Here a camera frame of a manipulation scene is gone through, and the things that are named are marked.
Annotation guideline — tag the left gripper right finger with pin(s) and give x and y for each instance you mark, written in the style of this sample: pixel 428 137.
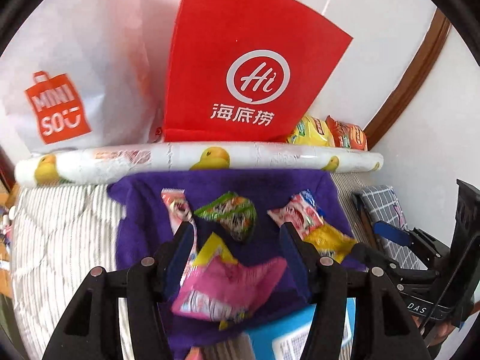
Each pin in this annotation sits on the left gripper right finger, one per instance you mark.
pixel 302 260

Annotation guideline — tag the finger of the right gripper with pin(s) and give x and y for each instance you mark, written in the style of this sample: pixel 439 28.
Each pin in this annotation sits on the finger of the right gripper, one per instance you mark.
pixel 392 233
pixel 377 262

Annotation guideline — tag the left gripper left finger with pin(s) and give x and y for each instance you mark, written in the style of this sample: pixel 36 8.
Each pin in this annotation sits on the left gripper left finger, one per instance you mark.
pixel 172 257

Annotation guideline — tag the pink bear lollipop pack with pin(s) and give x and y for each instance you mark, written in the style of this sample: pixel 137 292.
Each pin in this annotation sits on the pink bear lollipop pack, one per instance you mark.
pixel 179 211

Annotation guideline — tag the lychee jelly pack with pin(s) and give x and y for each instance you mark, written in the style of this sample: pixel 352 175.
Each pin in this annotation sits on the lychee jelly pack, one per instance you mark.
pixel 301 211

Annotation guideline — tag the pink yellow snack bag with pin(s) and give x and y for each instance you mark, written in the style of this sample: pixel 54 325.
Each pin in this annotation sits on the pink yellow snack bag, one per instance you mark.
pixel 217 288

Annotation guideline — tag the green snack bag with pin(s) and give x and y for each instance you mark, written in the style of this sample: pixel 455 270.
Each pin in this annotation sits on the green snack bag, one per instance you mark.
pixel 236 214

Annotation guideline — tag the yellow triangular snack bag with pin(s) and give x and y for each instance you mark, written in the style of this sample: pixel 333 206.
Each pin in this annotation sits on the yellow triangular snack bag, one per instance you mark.
pixel 330 242

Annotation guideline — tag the person right hand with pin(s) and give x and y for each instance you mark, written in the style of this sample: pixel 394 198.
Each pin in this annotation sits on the person right hand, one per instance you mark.
pixel 441 331

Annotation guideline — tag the grey checked folded cloth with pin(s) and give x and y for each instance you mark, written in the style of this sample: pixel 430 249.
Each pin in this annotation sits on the grey checked folded cloth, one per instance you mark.
pixel 380 203

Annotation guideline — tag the purple towel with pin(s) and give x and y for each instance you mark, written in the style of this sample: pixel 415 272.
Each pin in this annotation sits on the purple towel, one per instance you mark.
pixel 146 226

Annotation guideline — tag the blue tissue box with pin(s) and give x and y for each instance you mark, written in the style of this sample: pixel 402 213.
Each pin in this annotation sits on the blue tissue box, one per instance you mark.
pixel 284 338

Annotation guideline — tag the orange chips bag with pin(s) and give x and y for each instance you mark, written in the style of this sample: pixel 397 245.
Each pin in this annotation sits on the orange chips bag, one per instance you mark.
pixel 347 136

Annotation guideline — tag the striped quilted table cover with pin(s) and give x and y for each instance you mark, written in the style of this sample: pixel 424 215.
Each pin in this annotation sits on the striped quilted table cover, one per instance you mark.
pixel 58 235

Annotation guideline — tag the yellow chips bag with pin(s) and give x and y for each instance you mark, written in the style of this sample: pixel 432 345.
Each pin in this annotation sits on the yellow chips bag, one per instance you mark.
pixel 311 131

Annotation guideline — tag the lemon print paper roll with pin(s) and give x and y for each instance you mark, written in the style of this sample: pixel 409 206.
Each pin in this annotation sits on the lemon print paper roll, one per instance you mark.
pixel 109 164

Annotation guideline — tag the red Haidilao paper bag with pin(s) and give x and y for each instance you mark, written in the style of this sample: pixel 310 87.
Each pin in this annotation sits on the red Haidilao paper bag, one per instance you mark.
pixel 246 70

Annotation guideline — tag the white Miniso plastic bag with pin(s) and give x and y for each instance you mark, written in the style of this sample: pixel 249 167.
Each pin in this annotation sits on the white Miniso plastic bag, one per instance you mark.
pixel 76 76

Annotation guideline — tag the brown wooden door frame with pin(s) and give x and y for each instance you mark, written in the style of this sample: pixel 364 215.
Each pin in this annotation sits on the brown wooden door frame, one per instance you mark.
pixel 412 79

